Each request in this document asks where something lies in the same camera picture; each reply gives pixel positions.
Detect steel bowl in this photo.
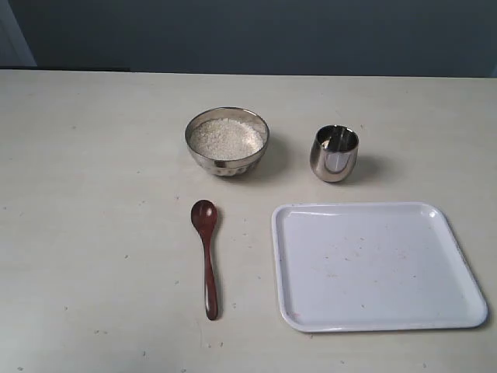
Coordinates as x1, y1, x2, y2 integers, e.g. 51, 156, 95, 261
185, 107, 269, 177

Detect white plastic tray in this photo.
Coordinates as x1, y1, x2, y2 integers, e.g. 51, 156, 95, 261
271, 202, 488, 333

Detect dark wooden spoon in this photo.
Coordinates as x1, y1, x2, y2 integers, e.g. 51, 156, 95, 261
190, 200, 218, 321

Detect shiny steel cup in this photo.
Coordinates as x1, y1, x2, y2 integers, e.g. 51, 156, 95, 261
310, 125, 360, 183

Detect white rice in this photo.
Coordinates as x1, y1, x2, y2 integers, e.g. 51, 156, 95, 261
189, 119, 264, 161

